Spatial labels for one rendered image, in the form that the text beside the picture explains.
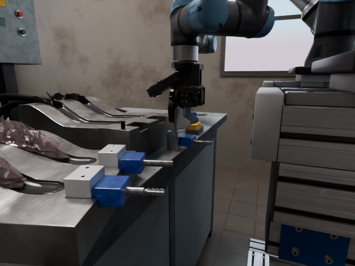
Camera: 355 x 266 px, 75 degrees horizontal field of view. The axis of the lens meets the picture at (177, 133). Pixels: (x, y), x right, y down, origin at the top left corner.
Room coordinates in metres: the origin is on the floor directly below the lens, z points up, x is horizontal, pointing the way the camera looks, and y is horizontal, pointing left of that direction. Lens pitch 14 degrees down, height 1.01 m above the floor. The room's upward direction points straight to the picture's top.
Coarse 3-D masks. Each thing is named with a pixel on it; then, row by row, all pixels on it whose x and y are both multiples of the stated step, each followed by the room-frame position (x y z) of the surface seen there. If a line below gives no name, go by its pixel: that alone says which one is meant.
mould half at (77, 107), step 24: (24, 120) 0.65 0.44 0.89; (48, 120) 0.61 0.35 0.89; (72, 120) 0.64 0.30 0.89; (96, 120) 0.67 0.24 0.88; (120, 120) 0.66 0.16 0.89; (144, 120) 0.64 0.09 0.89; (168, 120) 0.72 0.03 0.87; (96, 144) 0.55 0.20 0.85; (120, 144) 0.53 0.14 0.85; (144, 144) 0.58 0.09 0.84
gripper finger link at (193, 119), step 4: (184, 108) 0.69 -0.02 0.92; (188, 108) 0.69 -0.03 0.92; (184, 112) 0.69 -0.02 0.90; (188, 112) 0.69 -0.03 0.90; (184, 116) 0.69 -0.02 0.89; (188, 116) 0.69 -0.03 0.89; (192, 116) 0.68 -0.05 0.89; (196, 116) 0.68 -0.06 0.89; (192, 120) 0.69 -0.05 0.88; (196, 120) 0.68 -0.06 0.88; (184, 132) 0.70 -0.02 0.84
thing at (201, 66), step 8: (176, 64) 0.63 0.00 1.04; (184, 64) 0.63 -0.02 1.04; (192, 64) 0.63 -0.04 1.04; (200, 64) 0.63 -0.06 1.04; (184, 72) 0.66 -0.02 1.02; (192, 72) 0.63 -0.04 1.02; (200, 72) 0.64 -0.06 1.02; (184, 80) 0.65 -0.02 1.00; (192, 80) 0.63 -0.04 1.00; (200, 80) 0.64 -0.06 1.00; (176, 88) 0.63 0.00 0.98; (184, 88) 0.62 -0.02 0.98; (192, 88) 0.62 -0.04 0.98; (200, 88) 0.66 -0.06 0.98; (176, 96) 0.63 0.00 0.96; (184, 96) 0.64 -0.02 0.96; (192, 96) 0.63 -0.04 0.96; (200, 96) 0.65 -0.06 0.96; (184, 104) 0.64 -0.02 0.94; (192, 104) 0.61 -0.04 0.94; (200, 104) 0.65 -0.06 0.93
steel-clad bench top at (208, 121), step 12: (120, 108) 1.52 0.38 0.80; (132, 108) 1.52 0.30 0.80; (204, 120) 1.10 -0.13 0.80; (216, 120) 1.10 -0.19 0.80; (204, 132) 0.87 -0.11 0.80; (156, 156) 0.59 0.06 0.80; (168, 156) 0.59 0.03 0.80; (144, 168) 0.51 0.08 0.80; (156, 168) 0.51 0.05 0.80; (144, 180) 0.44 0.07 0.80; (0, 264) 0.22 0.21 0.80; (12, 264) 0.22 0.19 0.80; (24, 264) 0.22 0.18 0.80
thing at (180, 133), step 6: (168, 132) 0.66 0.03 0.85; (180, 132) 0.66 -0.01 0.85; (168, 138) 0.66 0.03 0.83; (180, 138) 0.64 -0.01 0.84; (186, 138) 0.64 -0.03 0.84; (192, 138) 0.64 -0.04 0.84; (168, 144) 0.66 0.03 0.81; (174, 144) 0.65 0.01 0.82; (180, 144) 0.64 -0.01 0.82; (186, 144) 0.64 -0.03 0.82; (192, 144) 0.64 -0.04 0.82; (210, 144) 0.62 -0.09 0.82
